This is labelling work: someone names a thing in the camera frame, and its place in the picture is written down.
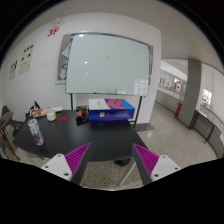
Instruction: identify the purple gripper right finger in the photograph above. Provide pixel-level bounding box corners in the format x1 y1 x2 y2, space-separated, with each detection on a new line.
132 144 181 185

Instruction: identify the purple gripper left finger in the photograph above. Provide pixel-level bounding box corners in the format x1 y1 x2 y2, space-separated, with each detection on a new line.
42 143 91 185

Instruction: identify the red round lid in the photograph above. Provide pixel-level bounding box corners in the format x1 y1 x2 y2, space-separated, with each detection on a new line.
60 116 69 122

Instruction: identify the white plastic cup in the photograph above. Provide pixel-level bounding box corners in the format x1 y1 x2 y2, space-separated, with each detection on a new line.
46 109 56 121

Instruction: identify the black and orange tool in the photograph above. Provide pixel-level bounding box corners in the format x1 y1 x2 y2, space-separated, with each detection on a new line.
76 106 89 126

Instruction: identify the orange flat packet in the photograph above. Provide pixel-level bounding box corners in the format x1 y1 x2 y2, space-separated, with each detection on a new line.
31 109 46 118

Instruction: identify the grey structural pillar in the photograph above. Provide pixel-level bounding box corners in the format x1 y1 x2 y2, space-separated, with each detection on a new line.
178 58 201 127

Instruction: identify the blue cardboard box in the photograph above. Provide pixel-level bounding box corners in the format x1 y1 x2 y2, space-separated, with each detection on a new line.
89 99 135 121

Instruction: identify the white paper on box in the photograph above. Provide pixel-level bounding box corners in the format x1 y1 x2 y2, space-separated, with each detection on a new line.
89 99 109 110

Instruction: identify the wooden chair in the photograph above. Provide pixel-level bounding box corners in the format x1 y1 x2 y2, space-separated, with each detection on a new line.
0 106 20 160

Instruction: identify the white rolling whiteboard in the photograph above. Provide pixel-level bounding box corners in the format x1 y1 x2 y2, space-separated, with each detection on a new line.
64 32 151 129

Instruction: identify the small white wall poster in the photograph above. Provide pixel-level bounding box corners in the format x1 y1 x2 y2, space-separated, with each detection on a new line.
9 60 18 80

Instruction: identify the wall notice board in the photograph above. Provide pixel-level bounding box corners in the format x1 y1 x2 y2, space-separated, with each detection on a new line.
55 34 72 84

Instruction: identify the red 3F wall sign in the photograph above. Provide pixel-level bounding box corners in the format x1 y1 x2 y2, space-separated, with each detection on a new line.
47 27 60 37

